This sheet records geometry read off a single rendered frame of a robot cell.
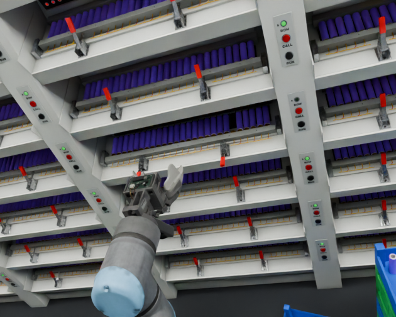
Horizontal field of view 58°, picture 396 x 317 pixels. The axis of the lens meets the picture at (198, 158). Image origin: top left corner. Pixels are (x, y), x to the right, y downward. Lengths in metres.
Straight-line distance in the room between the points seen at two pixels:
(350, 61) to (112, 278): 0.71
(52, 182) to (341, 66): 0.98
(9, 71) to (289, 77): 0.73
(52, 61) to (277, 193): 0.76
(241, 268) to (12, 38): 1.12
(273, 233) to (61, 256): 0.90
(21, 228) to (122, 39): 0.95
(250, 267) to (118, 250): 0.90
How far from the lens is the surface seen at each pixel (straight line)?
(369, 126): 1.07
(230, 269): 1.53
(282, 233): 1.33
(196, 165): 1.09
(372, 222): 1.34
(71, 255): 1.66
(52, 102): 1.11
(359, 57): 0.97
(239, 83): 0.96
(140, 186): 0.78
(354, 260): 1.49
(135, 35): 0.94
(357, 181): 1.19
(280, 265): 1.49
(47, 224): 1.55
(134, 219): 0.72
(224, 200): 1.21
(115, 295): 0.65
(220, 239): 1.37
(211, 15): 0.88
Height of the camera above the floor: 1.37
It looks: 36 degrees down
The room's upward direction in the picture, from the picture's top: 22 degrees counter-clockwise
